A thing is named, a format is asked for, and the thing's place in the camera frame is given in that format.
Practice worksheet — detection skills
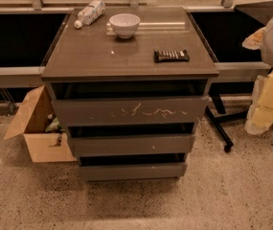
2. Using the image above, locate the dark chocolate bar wrapper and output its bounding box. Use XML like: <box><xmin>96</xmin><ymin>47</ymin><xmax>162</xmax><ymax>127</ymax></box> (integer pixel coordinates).
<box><xmin>153</xmin><ymin>50</ymin><xmax>190</xmax><ymax>62</ymax></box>

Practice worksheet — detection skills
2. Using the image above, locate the white bowl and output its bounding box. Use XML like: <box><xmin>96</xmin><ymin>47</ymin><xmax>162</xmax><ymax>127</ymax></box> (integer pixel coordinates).
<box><xmin>109</xmin><ymin>13</ymin><xmax>140</xmax><ymax>38</ymax></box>

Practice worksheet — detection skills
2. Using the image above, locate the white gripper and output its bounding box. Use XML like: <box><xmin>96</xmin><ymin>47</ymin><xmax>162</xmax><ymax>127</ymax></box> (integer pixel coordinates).
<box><xmin>242</xmin><ymin>27</ymin><xmax>273</xmax><ymax>135</ymax></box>

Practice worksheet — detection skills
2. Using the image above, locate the black rolling side table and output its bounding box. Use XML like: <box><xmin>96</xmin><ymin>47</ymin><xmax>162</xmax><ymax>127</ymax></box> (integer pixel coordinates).
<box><xmin>204</xmin><ymin>0</ymin><xmax>273</xmax><ymax>154</ymax></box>

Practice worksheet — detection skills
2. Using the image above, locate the grey drawer cabinet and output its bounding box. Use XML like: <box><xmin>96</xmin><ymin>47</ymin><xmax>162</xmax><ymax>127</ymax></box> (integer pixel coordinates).
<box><xmin>40</xmin><ymin>5</ymin><xmax>220</xmax><ymax>182</ymax></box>

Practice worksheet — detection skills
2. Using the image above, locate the grey middle drawer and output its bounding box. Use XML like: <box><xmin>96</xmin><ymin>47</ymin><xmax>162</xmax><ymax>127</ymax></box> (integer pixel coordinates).
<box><xmin>68</xmin><ymin>123</ymin><xmax>194</xmax><ymax>157</ymax></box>

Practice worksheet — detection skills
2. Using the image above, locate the grey top drawer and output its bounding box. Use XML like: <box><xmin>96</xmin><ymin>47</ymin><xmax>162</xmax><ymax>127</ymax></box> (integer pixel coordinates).
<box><xmin>49</xmin><ymin>80</ymin><xmax>208</xmax><ymax>127</ymax></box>

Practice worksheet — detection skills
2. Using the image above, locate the green trash in box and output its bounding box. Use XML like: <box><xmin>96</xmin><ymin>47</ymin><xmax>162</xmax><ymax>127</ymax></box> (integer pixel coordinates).
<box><xmin>45</xmin><ymin>113</ymin><xmax>62</xmax><ymax>132</ymax></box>

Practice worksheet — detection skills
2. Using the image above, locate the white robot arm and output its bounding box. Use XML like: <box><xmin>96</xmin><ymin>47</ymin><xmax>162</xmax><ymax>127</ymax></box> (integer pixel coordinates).
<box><xmin>242</xmin><ymin>17</ymin><xmax>273</xmax><ymax>135</ymax></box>

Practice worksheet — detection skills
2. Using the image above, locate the clear plastic water bottle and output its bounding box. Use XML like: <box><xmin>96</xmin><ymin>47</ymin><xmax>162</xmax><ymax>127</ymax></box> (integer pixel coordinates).
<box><xmin>74</xmin><ymin>0</ymin><xmax>105</xmax><ymax>29</ymax></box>

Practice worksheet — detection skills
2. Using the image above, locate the open cardboard box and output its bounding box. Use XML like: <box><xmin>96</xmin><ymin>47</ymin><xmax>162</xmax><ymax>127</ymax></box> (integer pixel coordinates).
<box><xmin>4</xmin><ymin>86</ymin><xmax>75</xmax><ymax>163</ymax></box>

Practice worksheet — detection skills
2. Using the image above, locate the grey drawer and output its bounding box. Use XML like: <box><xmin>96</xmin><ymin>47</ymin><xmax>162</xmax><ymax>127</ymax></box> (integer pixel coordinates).
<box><xmin>68</xmin><ymin>123</ymin><xmax>194</xmax><ymax>157</ymax></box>
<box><xmin>80</xmin><ymin>153</ymin><xmax>187</xmax><ymax>181</ymax></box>
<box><xmin>49</xmin><ymin>80</ymin><xmax>208</xmax><ymax>127</ymax></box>

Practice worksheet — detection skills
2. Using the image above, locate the grey bottom drawer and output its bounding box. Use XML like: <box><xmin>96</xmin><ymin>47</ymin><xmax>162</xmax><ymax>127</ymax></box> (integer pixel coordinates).
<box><xmin>80</xmin><ymin>153</ymin><xmax>187</xmax><ymax>181</ymax></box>

